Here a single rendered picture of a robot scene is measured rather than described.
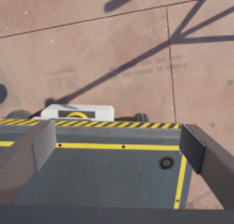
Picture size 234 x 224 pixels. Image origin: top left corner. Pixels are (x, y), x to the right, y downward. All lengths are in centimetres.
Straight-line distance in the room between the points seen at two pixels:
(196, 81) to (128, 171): 48
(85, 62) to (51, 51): 14
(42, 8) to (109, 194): 68
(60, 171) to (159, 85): 49
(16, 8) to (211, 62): 78
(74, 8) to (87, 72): 24
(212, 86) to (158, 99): 23
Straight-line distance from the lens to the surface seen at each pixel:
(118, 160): 46
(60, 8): 75
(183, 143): 17
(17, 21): 80
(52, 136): 16
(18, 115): 71
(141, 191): 52
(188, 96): 78
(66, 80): 73
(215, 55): 80
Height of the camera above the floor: 70
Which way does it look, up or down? 73 degrees down
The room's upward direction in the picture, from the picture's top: 180 degrees clockwise
